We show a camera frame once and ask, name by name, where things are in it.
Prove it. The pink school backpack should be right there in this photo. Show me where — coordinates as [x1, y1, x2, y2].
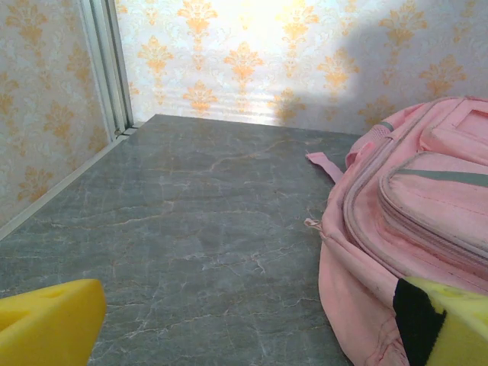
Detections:
[304, 95, 488, 366]

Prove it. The aluminium side rail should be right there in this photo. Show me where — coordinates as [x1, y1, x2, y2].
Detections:
[0, 127, 138, 242]

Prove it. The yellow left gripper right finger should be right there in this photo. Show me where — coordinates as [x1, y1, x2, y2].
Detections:
[392, 277, 488, 366]

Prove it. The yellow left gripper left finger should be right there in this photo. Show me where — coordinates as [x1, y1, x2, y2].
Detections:
[0, 278, 107, 366]

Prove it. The aluminium corner post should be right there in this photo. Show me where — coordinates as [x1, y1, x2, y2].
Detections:
[78, 0, 135, 139]

